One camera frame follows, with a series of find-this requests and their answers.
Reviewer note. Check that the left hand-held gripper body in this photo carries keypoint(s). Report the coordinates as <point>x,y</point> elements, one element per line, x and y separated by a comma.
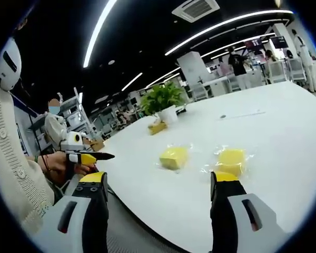
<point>74,143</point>

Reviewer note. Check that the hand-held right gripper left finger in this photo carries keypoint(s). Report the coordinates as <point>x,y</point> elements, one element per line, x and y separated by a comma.
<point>73,213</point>

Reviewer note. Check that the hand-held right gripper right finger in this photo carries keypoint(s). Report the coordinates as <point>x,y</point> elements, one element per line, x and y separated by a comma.
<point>237,210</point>

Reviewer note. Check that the yellow silicone block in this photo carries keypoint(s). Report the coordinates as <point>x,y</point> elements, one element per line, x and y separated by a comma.
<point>173,158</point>
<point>231,159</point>

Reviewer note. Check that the person's left hand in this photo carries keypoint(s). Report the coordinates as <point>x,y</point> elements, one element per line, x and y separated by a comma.
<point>56,164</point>

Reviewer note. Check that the brown cardboard box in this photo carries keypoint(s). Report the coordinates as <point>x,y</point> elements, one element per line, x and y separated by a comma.
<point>97,145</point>

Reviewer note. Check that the grey metal shelf rack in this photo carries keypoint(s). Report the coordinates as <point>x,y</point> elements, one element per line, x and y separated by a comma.
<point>76,113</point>

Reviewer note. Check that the grey mesh chair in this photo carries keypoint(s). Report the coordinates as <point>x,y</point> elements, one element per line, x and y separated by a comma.
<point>137,238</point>

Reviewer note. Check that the wooden tissue box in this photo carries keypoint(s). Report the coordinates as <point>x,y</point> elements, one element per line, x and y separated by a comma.
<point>157,127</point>

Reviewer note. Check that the white ceiling light strip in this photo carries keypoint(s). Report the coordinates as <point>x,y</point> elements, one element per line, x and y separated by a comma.
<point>97,29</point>
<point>234,44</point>
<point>131,81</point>
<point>221,25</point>
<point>162,77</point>

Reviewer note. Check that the green potted plant white pot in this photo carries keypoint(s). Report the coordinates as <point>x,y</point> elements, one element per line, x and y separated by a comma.
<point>163,100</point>

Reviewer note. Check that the white worn device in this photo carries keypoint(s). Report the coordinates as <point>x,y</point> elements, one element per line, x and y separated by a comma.
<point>8,66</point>

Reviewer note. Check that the small black device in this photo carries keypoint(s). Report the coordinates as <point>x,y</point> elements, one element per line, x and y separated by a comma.
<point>182,111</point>

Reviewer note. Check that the white square pillar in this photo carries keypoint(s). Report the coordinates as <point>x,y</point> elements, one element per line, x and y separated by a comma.
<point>192,68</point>

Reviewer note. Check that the white mesh chair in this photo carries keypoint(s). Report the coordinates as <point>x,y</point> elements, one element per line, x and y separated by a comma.
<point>297,69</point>
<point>277,71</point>

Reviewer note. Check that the ceiling air conditioner vent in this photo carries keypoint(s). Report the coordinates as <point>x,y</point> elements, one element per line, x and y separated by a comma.
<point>195,10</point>

